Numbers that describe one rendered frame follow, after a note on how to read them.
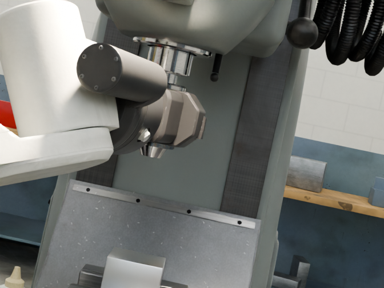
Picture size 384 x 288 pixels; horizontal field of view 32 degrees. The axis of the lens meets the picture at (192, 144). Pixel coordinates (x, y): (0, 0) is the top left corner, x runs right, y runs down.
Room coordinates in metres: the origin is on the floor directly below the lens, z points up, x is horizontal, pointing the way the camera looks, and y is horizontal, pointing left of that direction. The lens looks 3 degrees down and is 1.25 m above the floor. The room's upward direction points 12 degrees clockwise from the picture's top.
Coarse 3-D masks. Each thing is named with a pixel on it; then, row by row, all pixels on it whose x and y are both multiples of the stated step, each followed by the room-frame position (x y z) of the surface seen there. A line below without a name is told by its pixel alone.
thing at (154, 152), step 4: (140, 148) 0.72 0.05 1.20; (144, 148) 0.71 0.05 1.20; (148, 148) 0.71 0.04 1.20; (152, 148) 0.71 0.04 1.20; (156, 148) 0.71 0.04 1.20; (160, 148) 0.71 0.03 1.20; (140, 152) 0.72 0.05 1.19; (144, 152) 0.72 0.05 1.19; (148, 152) 0.71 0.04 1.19; (152, 152) 0.71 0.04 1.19; (156, 152) 0.71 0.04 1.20; (160, 152) 0.72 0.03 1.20; (164, 152) 0.72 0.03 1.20; (148, 156) 0.72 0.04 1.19; (152, 156) 0.72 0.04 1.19; (156, 156) 0.72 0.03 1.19; (160, 156) 0.72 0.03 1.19
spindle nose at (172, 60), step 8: (152, 48) 0.71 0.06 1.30; (160, 48) 0.71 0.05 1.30; (168, 48) 0.70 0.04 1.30; (152, 56) 0.71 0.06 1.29; (160, 56) 0.71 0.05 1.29; (168, 56) 0.70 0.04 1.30; (176, 56) 0.70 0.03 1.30; (184, 56) 0.71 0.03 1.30; (192, 56) 0.72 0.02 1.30; (160, 64) 0.71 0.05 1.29; (168, 64) 0.70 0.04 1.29; (176, 64) 0.71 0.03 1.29; (184, 64) 0.71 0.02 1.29; (176, 72) 0.71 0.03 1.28; (184, 72) 0.71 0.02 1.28
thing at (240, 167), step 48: (144, 48) 1.10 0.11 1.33; (288, 48) 1.09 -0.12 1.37; (240, 96) 1.09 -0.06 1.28; (288, 96) 1.09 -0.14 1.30; (192, 144) 1.10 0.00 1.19; (240, 144) 1.09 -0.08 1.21; (288, 144) 1.12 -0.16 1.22; (144, 192) 1.10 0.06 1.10; (192, 192) 1.10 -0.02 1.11; (240, 192) 1.09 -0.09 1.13; (48, 240) 1.13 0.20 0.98
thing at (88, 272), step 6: (84, 270) 0.76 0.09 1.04; (90, 270) 0.76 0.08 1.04; (96, 270) 0.77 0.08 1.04; (102, 270) 0.77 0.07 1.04; (84, 276) 0.75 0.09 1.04; (90, 276) 0.75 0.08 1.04; (96, 276) 0.75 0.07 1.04; (102, 276) 0.75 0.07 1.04; (78, 282) 0.75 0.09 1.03; (84, 282) 0.75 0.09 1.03; (90, 282) 0.75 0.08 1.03; (96, 282) 0.75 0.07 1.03; (162, 282) 0.77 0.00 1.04; (168, 282) 0.78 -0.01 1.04; (174, 282) 0.79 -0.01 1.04
